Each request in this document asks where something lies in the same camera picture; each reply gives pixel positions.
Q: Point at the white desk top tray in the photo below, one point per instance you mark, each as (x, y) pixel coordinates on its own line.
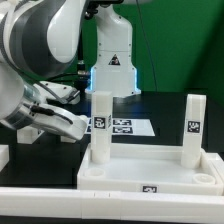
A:
(151, 169)

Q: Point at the white right fence rail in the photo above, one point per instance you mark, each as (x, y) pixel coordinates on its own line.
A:
(218, 163)

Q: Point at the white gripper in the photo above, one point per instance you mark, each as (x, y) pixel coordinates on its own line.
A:
(55, 120)

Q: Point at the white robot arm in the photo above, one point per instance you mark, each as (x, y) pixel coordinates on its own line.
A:
(41, 37)

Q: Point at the fiducial marker sheet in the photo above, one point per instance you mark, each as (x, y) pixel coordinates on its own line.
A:
(122, 126)

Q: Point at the white front fence rail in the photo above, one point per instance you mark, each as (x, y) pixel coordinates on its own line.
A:
(86, 204)

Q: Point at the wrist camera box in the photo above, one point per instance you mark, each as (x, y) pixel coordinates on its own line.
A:
(68, 94)

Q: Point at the white fence rail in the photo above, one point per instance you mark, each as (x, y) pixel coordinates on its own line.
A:
(86, 204)
(218, 163)

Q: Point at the white left fence block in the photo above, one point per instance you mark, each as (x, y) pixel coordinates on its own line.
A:
(4, 156)

